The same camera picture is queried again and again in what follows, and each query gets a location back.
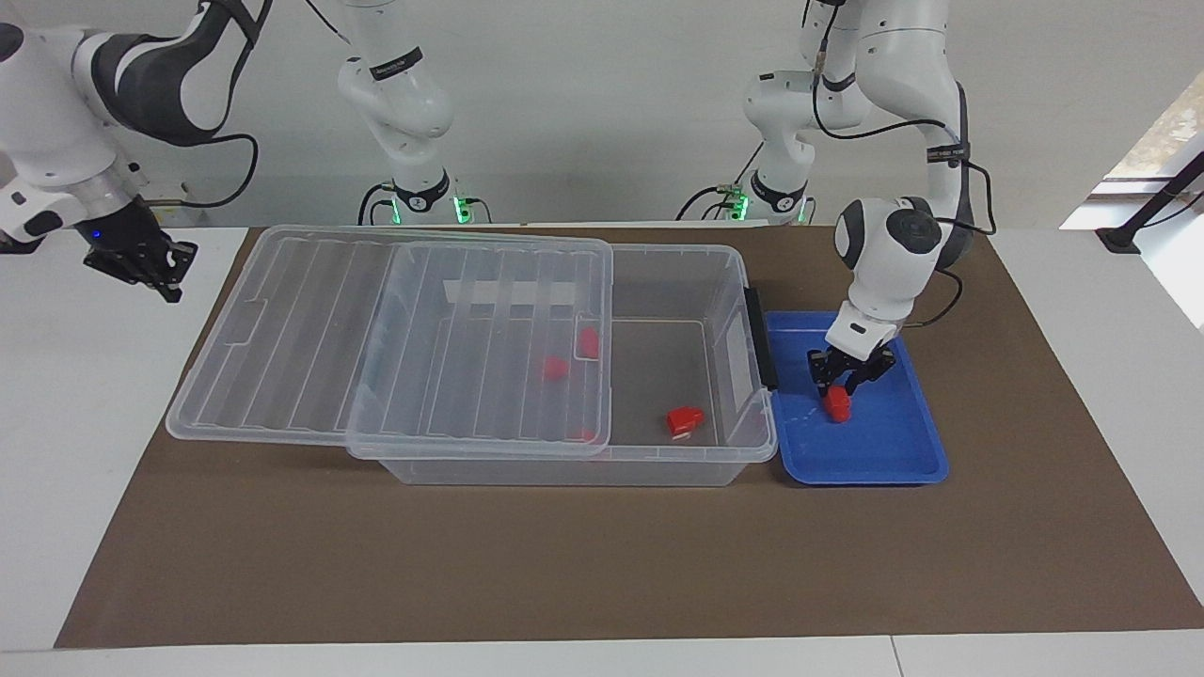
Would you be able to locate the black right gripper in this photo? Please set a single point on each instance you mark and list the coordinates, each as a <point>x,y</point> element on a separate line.
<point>136,244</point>

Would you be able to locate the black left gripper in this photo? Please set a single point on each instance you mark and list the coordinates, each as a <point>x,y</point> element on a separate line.
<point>851,365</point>

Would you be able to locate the clear ribbed plastic lid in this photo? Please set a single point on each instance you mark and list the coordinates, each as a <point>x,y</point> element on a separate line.
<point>310,338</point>

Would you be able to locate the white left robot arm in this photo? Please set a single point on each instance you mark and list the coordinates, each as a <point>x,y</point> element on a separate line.
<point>889,263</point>

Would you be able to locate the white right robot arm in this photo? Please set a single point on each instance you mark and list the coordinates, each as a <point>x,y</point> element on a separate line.
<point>47,122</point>

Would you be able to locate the blue plastic tray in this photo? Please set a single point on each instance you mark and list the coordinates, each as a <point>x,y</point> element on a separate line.
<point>875,442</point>

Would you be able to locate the white power box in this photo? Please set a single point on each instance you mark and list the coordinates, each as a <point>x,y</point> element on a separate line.
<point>174,218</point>

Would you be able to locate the clear plastic storage box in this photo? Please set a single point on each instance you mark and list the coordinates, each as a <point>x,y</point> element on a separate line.
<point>658,465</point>

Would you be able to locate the brown table mat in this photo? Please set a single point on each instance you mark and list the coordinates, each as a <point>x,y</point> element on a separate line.
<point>282,564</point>

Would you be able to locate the black clamp stand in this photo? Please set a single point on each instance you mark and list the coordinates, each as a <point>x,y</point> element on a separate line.
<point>1119,240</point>

